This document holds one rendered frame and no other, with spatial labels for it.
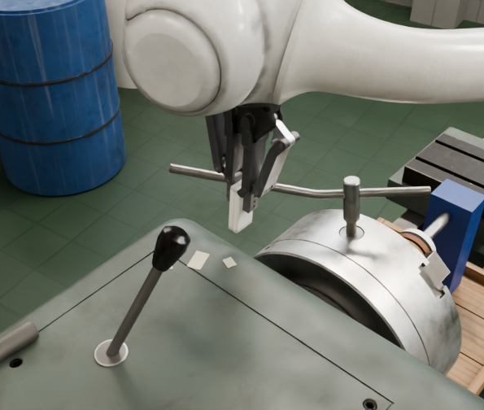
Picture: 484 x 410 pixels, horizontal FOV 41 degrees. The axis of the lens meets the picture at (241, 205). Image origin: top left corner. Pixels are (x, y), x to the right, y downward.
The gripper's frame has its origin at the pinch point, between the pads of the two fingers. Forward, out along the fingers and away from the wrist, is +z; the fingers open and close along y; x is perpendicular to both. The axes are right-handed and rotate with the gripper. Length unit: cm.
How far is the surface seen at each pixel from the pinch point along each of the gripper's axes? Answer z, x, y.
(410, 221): 46, -62, 1
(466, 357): 42, -34, -26
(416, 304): 10.5, -10.6, -21.2
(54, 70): 82, -77, 160
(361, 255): 7.4, -10.0, -12.6
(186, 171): -0.3, 0.4, 9.1
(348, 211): 3.3, -11.9, -8.4
